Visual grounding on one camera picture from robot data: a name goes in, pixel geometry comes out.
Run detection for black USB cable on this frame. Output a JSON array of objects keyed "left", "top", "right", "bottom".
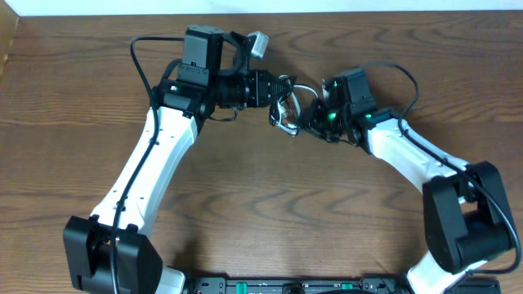
[{"left": 267, "top": 73, "right": 306, "bottom": 130}]

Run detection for white USB cable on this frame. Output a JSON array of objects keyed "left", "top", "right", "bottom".
[{"left": 275, "top": 74, "right": 320, "bottom": 137}]

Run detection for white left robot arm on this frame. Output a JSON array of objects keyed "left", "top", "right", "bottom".
[{"left": 63, "top": 24, "right": 291, "bottom": 293}]

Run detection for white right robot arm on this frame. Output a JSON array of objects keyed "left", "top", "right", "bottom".
[{"left": 299, "top": 66, "right": 522, "bottom": 293}]

